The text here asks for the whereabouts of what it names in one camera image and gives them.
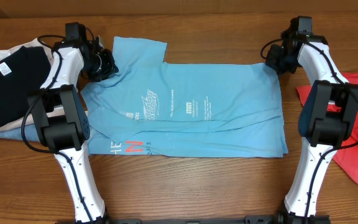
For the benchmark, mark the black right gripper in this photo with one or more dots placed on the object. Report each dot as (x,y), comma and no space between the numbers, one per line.
(270,61)

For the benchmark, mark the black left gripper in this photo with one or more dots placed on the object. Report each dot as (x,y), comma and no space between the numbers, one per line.
(109,68)

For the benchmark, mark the light blue printed t-shirt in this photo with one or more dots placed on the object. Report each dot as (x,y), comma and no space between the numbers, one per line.
(151,107)

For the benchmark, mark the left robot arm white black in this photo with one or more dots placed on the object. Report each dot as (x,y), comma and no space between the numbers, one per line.
(60,119)

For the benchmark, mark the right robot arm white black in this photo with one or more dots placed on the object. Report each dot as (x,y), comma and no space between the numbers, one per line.
(326,120)

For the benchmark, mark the folded black shirt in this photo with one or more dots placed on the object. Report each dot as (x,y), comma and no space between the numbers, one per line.
(21,73)

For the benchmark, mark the folded light blue denim garment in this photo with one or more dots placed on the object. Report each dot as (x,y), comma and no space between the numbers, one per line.
(15,134)

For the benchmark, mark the cardboard back panel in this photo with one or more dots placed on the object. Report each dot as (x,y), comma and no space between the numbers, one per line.
(63,8)

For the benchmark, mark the folded beige shirt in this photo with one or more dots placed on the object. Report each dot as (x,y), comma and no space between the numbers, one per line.
(72,79)

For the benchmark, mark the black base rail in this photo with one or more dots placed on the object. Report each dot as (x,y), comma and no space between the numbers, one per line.
(197,221)

